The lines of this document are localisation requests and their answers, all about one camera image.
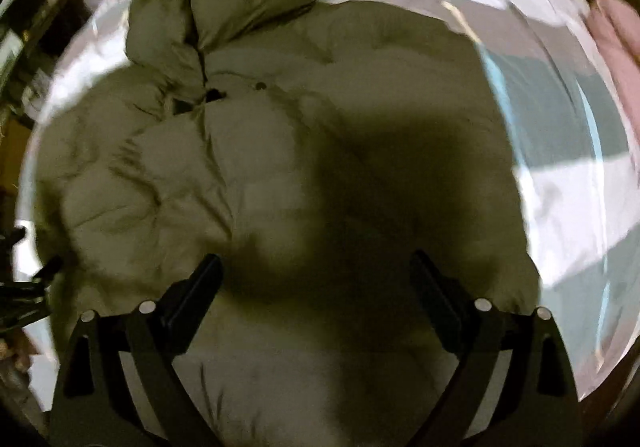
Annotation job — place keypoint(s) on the light wooden cabinet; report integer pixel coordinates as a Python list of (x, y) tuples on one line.
[(7, 162)]

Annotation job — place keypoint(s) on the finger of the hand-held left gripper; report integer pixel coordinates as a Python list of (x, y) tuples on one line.
[(12, 237), (45, 269)]

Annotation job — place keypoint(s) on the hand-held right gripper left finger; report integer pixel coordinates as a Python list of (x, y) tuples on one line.
[(197, 292)]

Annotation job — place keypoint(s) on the dark computer desk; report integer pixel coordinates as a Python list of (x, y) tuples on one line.
[(55, 32)]

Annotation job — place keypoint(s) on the pink folded blanket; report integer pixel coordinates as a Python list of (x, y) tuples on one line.
[(620, 52)]

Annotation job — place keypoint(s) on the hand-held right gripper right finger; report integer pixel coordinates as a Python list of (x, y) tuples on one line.
[(435, 292)]

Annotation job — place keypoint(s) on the bed with patterned sheet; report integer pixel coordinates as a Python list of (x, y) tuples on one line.
[(550, 202)]

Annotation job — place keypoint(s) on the olive green puffer jacket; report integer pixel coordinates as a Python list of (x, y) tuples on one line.
[(300, 102)]

